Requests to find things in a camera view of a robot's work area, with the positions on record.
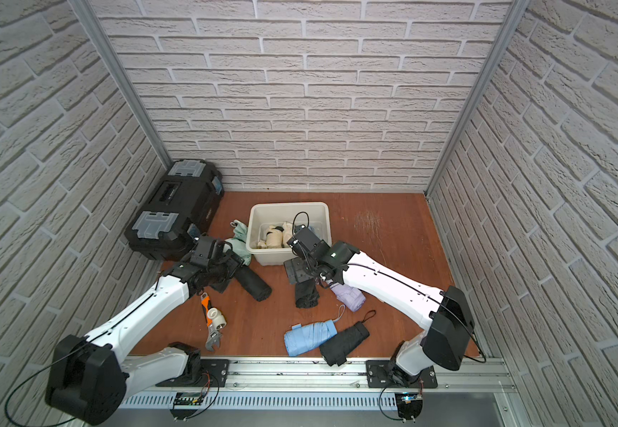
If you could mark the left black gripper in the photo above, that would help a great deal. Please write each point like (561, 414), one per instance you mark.
(229, 264)

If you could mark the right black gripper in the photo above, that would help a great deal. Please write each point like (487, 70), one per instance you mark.
(295, 274)

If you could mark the beige umbrella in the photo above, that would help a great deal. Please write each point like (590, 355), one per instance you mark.
(275, 238)
(287, 233)

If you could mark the white plastic storage box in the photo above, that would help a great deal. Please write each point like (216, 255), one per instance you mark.
(266, 216)

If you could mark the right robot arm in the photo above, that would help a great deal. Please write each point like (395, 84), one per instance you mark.
(447, 325)

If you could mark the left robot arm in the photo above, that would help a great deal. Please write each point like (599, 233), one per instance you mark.
(91, 375)

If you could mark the black umbrella near box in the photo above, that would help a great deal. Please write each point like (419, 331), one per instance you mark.
(306, 294)

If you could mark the mint green folded umbrella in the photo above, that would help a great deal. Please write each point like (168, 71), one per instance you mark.
(237, 243)

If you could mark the black umbrella near left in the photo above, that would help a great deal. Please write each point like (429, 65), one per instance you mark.
(252, 283)

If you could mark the lilac folded umbrella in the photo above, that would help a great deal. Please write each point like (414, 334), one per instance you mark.
(351, 297)

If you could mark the light blue umbrella front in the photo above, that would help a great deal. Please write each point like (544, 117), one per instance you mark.
(302, 339)

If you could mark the black umbrella front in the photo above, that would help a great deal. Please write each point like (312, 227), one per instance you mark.
(336, 350)

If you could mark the white pipe fitting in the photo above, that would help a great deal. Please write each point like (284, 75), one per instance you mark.
(216, 319)

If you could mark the black plastic toolbox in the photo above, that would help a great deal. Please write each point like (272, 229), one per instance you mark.
(180, 209)

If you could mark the left controller board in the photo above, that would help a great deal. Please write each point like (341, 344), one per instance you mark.
(187, 405)

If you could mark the controller board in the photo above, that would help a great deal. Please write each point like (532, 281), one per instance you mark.
(187, 405)
(409, 406)

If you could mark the right controller board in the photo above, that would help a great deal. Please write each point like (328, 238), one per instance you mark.
(409, 406)

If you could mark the orange handled adjustable wrench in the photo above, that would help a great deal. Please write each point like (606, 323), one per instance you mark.
(214, 336)

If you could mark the aluminium front rail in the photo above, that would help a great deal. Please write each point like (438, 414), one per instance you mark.
(259, 374)

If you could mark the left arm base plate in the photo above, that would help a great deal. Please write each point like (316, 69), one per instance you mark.
(200, 372)

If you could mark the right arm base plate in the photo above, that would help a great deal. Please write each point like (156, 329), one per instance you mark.
(385, 374)

